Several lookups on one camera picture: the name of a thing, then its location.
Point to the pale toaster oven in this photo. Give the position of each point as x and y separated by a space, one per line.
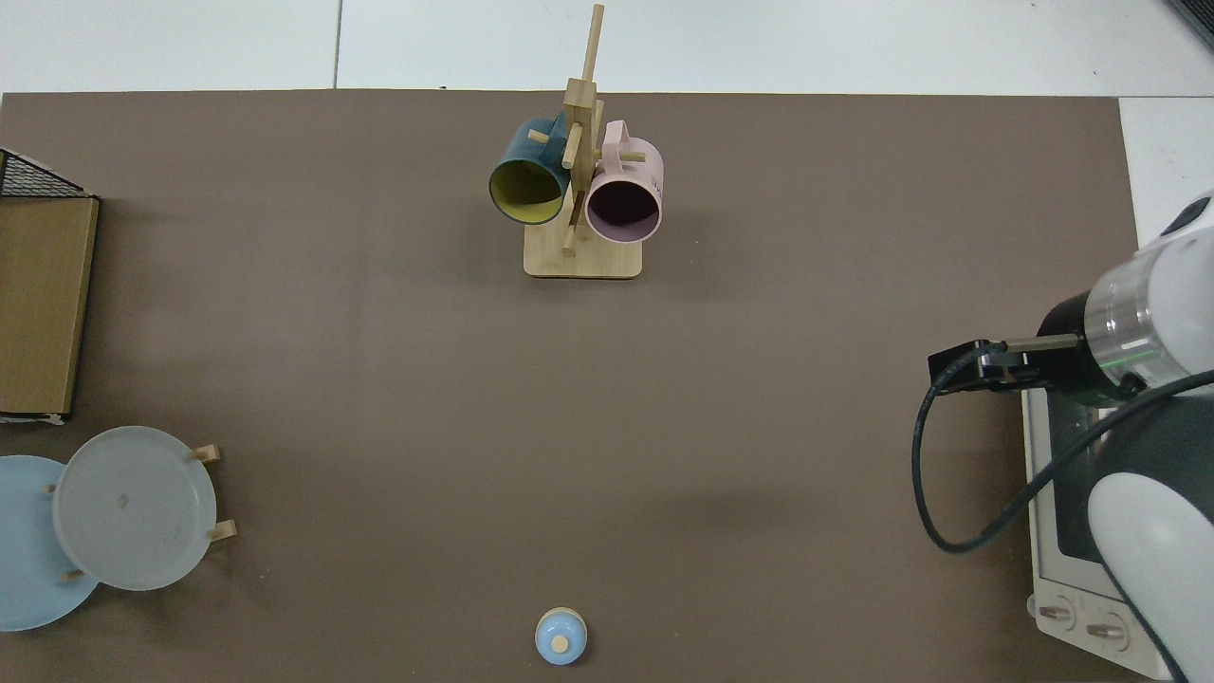
1062 569

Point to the pink cup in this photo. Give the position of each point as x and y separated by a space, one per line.
637 171

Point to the wooden cup stand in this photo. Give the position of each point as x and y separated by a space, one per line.
583 261

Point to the dark teal cup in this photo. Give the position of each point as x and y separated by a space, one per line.
526 190

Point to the small blue round bell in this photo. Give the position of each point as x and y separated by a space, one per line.
560 636

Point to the brown table cloth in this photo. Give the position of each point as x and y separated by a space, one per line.
379 379

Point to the wooden plate rack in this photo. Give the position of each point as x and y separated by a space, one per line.
211 453

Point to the grey plate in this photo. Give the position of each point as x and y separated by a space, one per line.
133 512

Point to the light blue plate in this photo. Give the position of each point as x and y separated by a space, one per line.
24 569

